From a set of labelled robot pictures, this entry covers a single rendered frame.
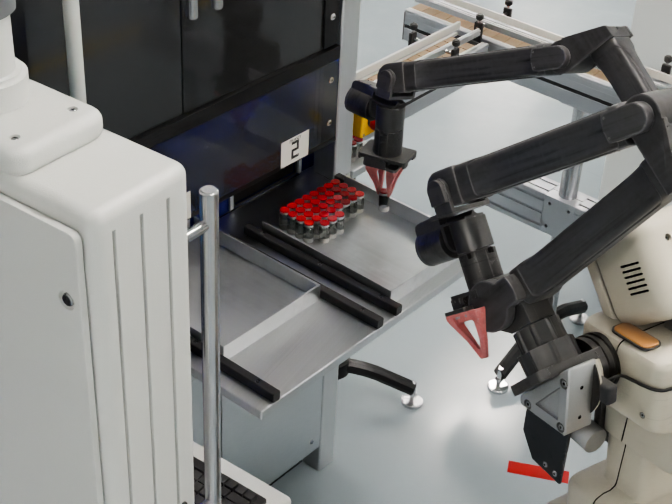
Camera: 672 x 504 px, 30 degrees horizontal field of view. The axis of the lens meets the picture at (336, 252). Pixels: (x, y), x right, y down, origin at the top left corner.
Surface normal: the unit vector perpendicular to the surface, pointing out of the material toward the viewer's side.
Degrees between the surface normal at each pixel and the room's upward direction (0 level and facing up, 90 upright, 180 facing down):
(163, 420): 90
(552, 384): 90
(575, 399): 82
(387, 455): 0
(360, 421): 0
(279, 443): 90
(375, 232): 0
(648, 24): 90
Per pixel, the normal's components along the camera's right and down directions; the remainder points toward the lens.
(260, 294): 0.04, -0.82
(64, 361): -0.59, 0.44
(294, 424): 0.76, 0.40
